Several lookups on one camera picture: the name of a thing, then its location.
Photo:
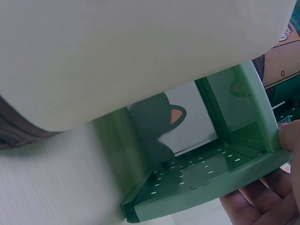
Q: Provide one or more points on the person's right hand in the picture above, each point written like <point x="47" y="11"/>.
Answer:
<point x="276" y="201"/>

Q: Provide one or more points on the person's right fingers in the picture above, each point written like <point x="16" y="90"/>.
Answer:
<point x="255" y="199"/>

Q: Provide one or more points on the person's right thumb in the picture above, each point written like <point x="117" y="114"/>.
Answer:
<point x="290" y="137"/>

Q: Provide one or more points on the green perforated shelf rack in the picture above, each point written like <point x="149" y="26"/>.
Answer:
<point x="211" y="187"/>

